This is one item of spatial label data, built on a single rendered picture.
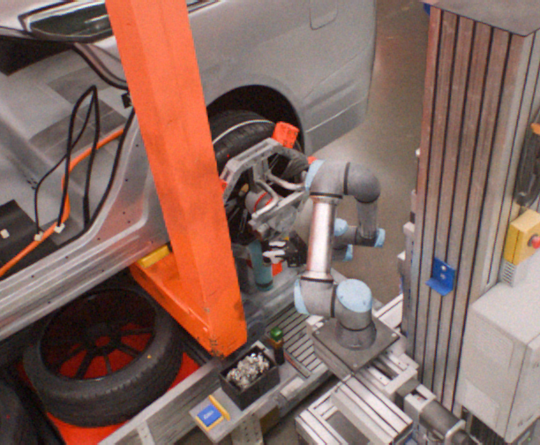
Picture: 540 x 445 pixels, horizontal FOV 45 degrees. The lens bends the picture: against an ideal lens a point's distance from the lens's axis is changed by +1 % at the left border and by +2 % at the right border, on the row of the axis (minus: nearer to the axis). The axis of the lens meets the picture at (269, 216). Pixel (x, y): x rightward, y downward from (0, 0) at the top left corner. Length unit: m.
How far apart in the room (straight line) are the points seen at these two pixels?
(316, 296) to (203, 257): 0.42
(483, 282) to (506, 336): 0.16
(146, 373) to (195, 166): 1.05
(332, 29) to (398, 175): 1.55
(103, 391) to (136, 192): 0.81
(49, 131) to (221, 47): 1.08
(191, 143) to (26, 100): 1.77
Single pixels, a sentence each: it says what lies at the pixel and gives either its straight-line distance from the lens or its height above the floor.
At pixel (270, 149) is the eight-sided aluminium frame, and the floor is 1.11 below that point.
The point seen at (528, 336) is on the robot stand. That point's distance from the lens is 1.92.
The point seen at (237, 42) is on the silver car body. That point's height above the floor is 1.50.
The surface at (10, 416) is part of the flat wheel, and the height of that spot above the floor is 0.50.
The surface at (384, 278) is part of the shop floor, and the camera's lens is 3.69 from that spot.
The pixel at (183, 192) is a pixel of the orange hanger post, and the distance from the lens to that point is 2.11.
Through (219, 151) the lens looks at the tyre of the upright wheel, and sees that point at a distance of 2.70.
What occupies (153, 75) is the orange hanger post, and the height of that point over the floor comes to 1.83.
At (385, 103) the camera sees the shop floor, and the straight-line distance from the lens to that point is 5.11.
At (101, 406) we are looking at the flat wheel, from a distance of 2.86.
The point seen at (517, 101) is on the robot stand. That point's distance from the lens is 1.59.
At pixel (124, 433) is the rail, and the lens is 2.81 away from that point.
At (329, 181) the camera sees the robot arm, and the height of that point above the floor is 1.31.
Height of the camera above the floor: 2.69
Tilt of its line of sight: 41 degrees down
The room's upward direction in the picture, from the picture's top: 7 degrees counter-clockwise
